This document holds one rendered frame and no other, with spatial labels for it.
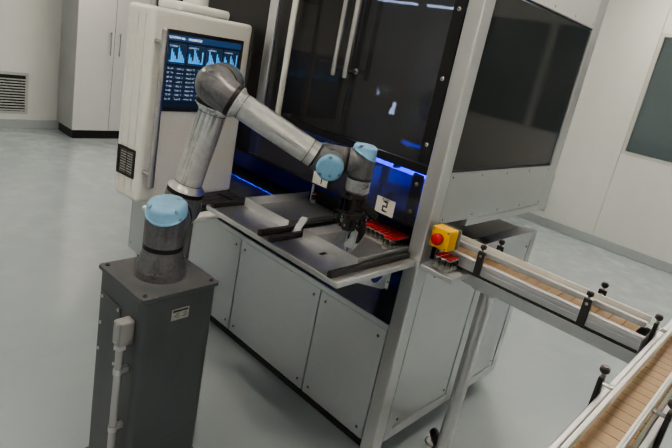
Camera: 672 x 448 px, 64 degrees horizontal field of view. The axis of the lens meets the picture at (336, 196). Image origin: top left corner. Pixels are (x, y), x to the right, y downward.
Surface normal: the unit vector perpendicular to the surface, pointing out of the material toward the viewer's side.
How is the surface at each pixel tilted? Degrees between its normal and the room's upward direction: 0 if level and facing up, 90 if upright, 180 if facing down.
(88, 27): 90
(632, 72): 90
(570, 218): 90
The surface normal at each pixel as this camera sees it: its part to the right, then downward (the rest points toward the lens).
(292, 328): -0.69, 0.07
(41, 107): 0.70, 0.32
